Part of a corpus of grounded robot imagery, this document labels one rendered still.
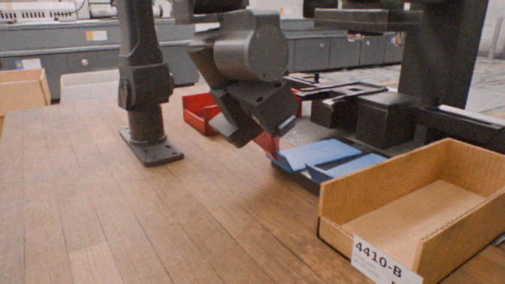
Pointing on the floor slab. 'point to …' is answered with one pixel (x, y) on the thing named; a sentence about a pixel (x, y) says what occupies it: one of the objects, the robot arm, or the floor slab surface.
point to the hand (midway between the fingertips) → (273, 153)
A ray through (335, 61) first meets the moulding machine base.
